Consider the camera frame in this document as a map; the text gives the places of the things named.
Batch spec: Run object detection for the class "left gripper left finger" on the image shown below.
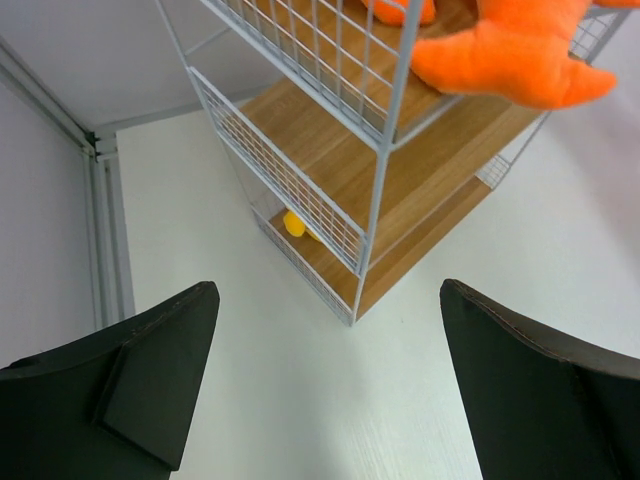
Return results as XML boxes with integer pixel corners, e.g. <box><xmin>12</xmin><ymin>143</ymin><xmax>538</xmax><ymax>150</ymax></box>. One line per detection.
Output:
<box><xmin>1</xmin><ymin>281</ymin><xmax>220</xmax><ymax>479</ymax></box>

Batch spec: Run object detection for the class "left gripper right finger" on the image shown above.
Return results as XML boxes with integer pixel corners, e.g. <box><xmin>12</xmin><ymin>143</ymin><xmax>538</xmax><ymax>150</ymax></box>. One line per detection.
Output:
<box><xmin>439</xmin><ymin>279</ymin><xmax>639</xmax><ymax>479</ymax></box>

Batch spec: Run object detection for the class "striped yellow-footed plush left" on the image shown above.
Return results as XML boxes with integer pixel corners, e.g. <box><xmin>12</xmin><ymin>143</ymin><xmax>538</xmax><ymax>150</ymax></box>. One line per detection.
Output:
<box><xmin>283</xmin><ymin>210</ymin><xmax>320</xmax><ymax>242</ymax></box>

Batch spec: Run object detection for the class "white wire wooden shelf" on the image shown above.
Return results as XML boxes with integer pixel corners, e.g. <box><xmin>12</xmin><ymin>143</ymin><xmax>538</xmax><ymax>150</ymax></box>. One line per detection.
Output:
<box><xmin>154</xmin><ymin>0</ymin><xmax>634</xmax><ymax>327</ymax></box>

